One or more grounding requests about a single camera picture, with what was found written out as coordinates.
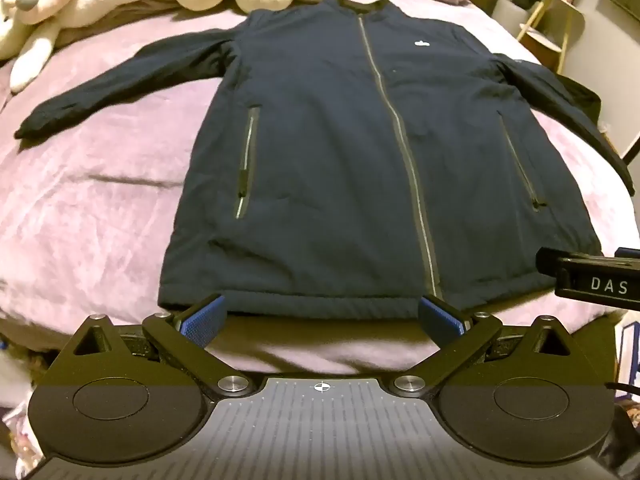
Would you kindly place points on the yellow side table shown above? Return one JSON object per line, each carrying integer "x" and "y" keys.
{"x": 555, "y": 25}

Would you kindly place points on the blue and white box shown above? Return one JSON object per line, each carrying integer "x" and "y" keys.
{"x": 629, "y": 355}

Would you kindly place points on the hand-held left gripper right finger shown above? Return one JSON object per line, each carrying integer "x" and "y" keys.
{"x": 440, "y": 317}

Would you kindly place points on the navy zip jacket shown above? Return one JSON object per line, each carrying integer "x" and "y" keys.
{"x": 345, "y": 160}

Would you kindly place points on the white plush toy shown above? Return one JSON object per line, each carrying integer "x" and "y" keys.
{"x": 60, "y": 5}

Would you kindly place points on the purple fleece blanket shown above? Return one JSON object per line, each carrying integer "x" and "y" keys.
{"x": 100, "y": 195}

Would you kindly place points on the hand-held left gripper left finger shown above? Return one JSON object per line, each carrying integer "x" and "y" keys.
{"x": 206, "y": 317}

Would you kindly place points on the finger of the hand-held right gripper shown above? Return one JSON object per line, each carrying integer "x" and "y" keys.
{"x": 547, "y": 261}

